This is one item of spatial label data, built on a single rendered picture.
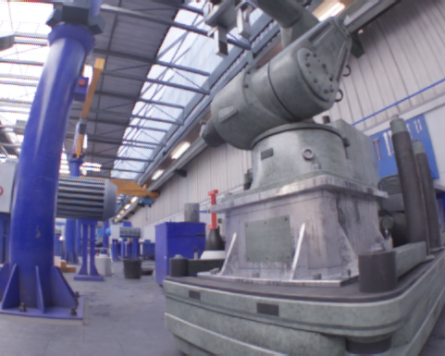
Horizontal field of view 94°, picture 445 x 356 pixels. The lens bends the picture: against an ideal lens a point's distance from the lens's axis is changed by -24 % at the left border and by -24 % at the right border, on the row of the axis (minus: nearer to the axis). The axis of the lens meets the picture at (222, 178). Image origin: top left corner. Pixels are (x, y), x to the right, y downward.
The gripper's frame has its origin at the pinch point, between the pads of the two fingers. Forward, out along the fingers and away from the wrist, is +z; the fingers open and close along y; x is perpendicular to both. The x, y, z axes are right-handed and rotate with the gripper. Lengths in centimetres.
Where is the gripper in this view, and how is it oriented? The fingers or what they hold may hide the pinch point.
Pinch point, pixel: (232, 39)
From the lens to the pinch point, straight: 113.2
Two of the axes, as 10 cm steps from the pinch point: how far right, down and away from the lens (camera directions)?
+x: -8.0, -1.3, -5.9
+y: -6.0, 2.3, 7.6
